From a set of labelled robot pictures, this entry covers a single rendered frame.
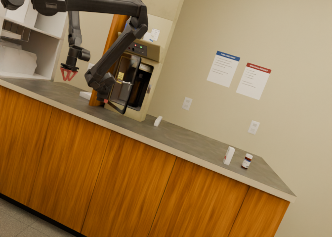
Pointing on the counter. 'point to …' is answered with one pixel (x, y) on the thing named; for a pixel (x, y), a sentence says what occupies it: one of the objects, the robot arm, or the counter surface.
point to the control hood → (154, 54)
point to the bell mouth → (145, 68)
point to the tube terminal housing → (165, 24)
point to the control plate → (138, 48)
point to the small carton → (148, 37)
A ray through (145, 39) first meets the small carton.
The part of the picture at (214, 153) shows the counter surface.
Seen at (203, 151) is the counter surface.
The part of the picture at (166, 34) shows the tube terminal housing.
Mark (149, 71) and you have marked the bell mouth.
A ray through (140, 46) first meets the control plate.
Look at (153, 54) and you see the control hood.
